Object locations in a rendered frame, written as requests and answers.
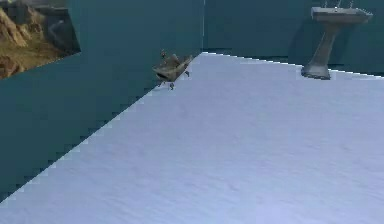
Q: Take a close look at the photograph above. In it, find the grey pedestal sink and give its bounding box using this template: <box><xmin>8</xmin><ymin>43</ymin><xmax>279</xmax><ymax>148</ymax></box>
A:
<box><xmin>300</xmin><ymin>0</ymin><xmax>374</xmax><ymax>81</ymax></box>

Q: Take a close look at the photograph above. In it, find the brown landscape wall picture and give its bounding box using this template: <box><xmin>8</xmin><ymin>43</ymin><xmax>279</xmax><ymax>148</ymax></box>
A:
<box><xmin>0</xmin><ymin>0</ymin><xmax>82</xmax><ymax>80</ymax></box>

